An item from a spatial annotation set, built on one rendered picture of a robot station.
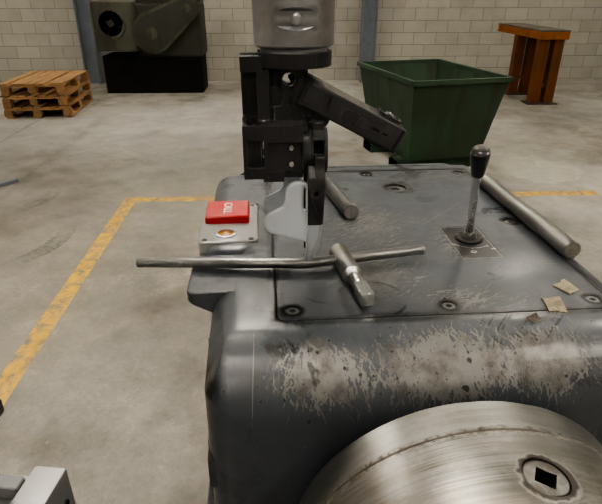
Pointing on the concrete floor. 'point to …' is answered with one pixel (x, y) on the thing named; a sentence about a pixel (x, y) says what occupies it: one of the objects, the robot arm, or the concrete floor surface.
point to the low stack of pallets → (46, 93)
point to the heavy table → (535, 61)
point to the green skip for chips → (434, 106)
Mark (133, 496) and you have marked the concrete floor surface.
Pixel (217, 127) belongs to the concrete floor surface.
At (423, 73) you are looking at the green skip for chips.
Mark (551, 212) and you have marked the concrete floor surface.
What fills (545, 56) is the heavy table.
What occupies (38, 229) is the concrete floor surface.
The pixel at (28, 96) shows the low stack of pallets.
